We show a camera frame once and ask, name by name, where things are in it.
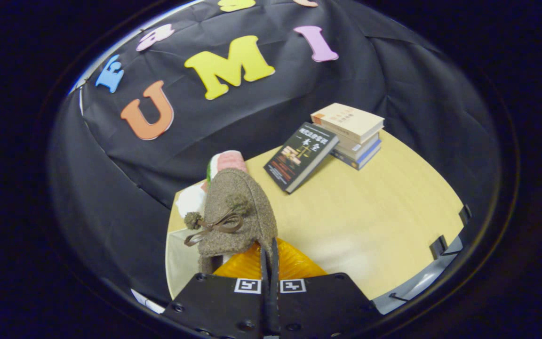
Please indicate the white-edged book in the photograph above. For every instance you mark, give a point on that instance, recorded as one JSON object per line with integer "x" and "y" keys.
{"x": 362, "y": 147}

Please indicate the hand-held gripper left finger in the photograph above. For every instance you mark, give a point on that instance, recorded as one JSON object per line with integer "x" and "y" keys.
{"x": 214, "y": 301}

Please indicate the brown fuzzy shoe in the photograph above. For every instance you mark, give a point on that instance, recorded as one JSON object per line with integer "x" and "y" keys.
{"x": 245, "y": 207}

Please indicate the white storage box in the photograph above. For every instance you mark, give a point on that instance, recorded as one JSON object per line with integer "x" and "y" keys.
{"x": 179, "y": 266}

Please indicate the white plush toy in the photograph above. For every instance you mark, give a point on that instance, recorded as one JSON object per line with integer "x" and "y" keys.
{"x": 190, "y": 200}

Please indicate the black paperback book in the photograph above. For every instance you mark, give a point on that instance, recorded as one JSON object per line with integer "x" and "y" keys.
{"x": 299, "y": 157}

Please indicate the white paper sheet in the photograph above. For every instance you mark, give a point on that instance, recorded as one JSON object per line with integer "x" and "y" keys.
{"x": 148, "y": 301}

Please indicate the black table clamp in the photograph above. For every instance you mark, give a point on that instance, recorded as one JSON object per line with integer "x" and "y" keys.
{"x": 465, "y": 214}
{"x": 438, "y": 247}

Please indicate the blue book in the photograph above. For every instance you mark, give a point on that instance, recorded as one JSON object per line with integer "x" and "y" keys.
{"x": 358, "y": 160}

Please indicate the beige book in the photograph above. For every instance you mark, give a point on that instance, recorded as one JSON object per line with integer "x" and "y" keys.
{"x": 348, "y": 120}

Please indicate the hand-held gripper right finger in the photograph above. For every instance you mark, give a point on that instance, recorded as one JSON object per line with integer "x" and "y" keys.
{"x": 318, "y": 301}

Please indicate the watermelon slice plush toy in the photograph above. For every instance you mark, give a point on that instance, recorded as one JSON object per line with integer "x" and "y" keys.
{"x": 228, "y": 161}

